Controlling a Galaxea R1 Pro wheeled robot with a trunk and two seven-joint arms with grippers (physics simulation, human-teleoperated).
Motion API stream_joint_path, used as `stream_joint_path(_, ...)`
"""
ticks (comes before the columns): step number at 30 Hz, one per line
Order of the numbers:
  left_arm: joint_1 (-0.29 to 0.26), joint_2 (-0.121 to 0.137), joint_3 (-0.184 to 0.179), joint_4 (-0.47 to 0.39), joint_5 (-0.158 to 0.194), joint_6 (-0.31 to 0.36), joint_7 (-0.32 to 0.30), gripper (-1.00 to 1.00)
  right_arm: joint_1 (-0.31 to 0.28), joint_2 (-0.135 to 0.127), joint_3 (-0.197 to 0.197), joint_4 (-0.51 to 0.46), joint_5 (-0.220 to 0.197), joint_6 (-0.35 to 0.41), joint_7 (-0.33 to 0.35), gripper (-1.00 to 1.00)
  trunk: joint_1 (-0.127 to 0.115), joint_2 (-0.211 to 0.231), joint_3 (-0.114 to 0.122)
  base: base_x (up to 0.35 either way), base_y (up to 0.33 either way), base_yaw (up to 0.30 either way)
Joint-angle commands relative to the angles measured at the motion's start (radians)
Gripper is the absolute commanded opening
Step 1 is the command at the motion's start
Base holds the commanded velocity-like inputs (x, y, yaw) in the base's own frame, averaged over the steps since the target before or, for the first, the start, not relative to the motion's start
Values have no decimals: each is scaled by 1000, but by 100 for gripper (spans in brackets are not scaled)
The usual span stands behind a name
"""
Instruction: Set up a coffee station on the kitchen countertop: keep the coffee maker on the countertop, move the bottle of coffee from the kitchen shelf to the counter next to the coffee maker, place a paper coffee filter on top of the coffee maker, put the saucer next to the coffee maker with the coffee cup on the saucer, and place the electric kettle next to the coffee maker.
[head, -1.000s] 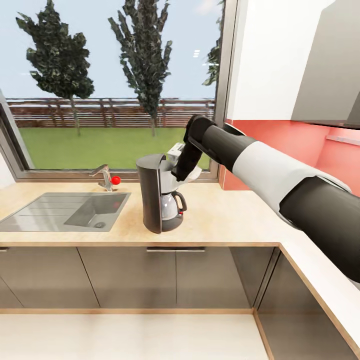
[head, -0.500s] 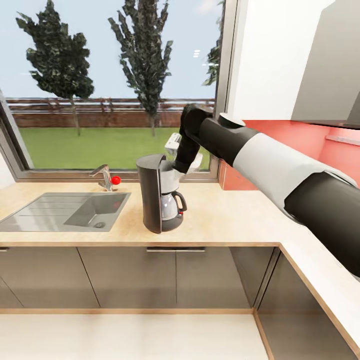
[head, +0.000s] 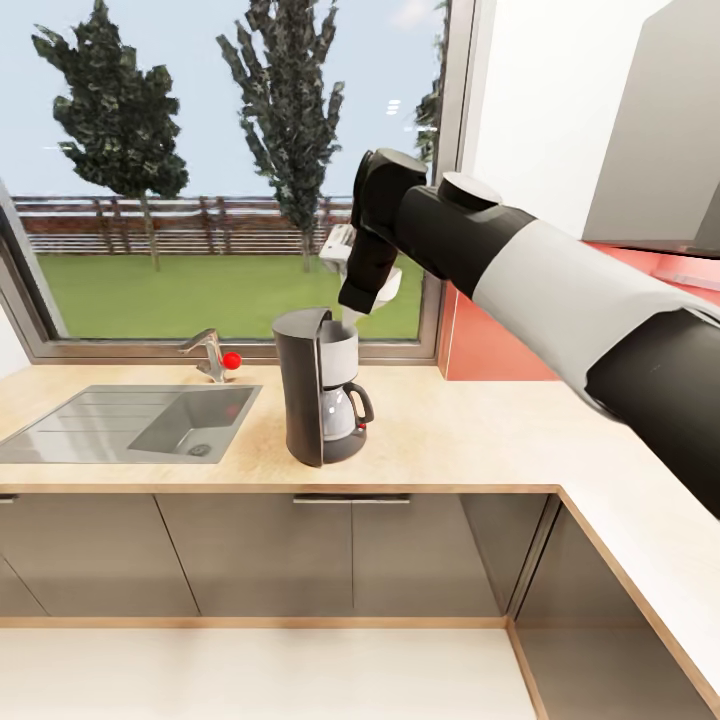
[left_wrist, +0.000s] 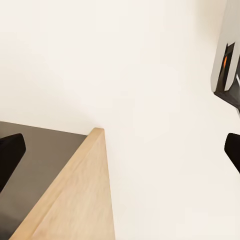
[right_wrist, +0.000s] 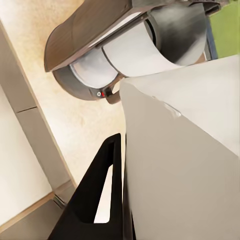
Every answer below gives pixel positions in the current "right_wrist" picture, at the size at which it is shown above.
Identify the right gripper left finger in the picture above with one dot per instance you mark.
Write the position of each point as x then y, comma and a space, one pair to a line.
77, 220

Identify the fixed window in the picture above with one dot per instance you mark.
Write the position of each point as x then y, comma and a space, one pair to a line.
222, 33

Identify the paper coffee filter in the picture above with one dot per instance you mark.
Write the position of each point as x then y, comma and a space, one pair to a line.
182, 155

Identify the cabinet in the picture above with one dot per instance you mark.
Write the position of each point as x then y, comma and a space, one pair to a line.
37, 225
28, 114

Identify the coffee maker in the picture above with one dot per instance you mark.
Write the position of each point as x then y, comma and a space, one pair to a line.
104, 41

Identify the countertop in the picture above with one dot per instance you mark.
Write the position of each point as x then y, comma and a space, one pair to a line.
78, 127

